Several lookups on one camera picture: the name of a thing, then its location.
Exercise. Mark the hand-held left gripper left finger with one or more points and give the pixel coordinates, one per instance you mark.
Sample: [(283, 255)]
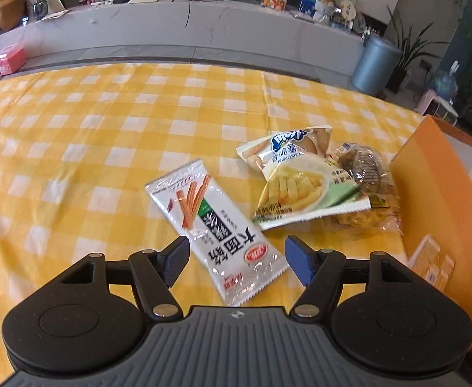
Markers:
[(175, 260)]

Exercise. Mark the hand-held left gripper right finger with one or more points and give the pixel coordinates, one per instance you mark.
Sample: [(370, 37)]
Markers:
[(300, 260)]

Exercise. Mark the white spicy strip packet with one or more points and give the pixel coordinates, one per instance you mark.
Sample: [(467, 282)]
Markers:
[(215, 225)]

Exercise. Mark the green white potato stick packet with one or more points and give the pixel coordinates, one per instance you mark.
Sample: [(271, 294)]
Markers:
[(300, 185)]

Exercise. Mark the brown bread packet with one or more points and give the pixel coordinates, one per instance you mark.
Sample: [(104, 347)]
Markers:
[(365, 165)]

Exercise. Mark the orange cardboard box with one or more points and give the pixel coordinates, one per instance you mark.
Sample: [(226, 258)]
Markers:
[(433, 193)]

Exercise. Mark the yellow checked tablecloth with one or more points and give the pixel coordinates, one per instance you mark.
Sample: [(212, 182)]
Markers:
[(78, 149)]

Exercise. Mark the tall potted plant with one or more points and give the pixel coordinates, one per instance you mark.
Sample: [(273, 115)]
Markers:
[(397, 76)]

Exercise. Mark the grey blue waste bin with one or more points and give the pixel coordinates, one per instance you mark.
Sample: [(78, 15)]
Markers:
[(375, 64)]

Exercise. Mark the white round stool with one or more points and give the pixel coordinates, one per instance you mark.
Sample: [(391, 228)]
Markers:
[(447, 111)]

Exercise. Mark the blue water jug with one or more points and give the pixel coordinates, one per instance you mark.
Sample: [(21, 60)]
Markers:
[(445, 84)]

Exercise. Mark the white marble television console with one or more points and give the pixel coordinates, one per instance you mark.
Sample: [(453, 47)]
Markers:
[(139, 28)]

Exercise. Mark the patterned round fan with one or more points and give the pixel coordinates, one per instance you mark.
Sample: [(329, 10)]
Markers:
[(359, 24)]

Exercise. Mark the round paper fan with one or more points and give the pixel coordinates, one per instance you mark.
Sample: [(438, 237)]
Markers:
[(346, 11)]

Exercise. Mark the teddy bear bouquet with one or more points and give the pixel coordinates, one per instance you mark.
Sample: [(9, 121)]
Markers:
[(325, 4)]

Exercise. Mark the pink storage box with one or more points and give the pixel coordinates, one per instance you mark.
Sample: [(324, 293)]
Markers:
[(8, 60)]

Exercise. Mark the white paper bag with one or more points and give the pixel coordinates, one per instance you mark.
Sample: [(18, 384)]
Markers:
[(53, 0)]

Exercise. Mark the bronze round vase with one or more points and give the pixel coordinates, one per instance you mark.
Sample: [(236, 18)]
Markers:
[(9, 8)]

